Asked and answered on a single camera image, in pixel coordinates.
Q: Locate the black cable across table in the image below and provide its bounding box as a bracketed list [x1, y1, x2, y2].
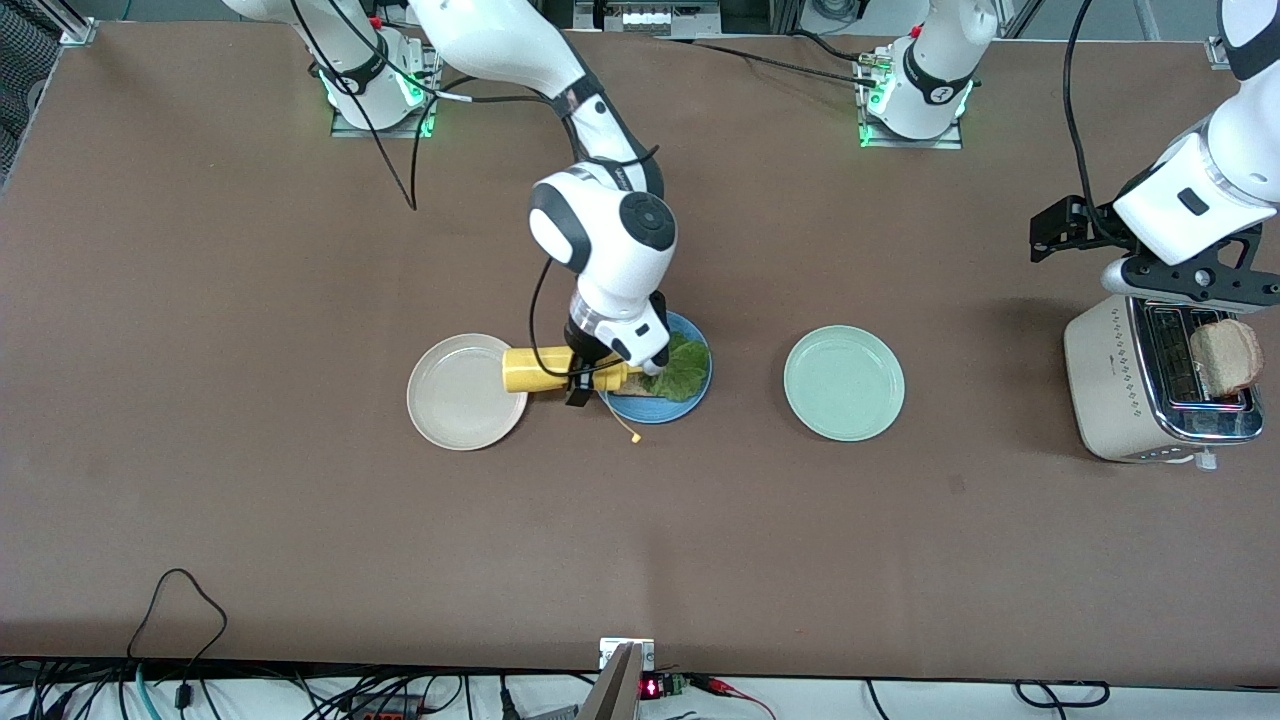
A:
[660, 30, 881, 89]

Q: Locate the grey mesh chair back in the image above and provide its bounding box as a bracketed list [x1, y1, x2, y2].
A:
[0, 20, 63, 181]

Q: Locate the black coiled cable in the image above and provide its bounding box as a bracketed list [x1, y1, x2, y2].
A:
[1015, 680, 1111, 709]

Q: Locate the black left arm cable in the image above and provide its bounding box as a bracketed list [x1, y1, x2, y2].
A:
[1064, 0, 1106, 226]

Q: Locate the beige round plate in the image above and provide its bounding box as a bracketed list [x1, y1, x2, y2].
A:
[406, 333, 530, 452]

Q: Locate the blue round plate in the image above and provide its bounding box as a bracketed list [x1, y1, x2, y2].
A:
[598, 310, 714, 425]

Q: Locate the beige chrome toaster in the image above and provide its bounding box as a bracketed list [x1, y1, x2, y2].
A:
[1063, 285, 1266, 471]

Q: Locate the pale green round plate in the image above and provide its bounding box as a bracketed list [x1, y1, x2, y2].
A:
[783, 325, 906, 443]

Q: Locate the small white bracket box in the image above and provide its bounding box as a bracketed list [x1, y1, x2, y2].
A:
[600, 637, 656, 671]

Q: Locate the white power strip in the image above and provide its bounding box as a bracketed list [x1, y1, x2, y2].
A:
[575, 0, 723, 36]

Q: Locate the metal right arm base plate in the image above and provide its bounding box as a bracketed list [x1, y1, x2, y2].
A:
[330, 30, 446, 139]

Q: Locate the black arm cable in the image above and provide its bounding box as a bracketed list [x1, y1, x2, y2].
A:
[1064, 0, 1106, 226]
[288, 0, 563, 373]

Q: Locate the green lettuce leaf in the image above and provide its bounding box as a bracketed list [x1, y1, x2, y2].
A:
[640, 335, 712, 404]

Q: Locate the thick rounded bread slice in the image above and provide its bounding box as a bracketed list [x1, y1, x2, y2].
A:
[1189, 318, 1265, 399]

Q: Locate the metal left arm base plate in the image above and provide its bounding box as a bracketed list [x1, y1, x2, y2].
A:
[855, 50, 966, 151]

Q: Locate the yellow squeeze sauce bottle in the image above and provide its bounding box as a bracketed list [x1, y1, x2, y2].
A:
[502, 345, 646, 444]

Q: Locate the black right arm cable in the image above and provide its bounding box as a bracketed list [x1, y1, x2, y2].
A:
[288, 0, 563, 373]

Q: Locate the grey metal bar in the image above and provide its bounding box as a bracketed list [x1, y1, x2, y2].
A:
[577, 643, 646, 720]

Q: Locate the thin black looped cable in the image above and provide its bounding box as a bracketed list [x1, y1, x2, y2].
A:
[125, 567, 229, 713]

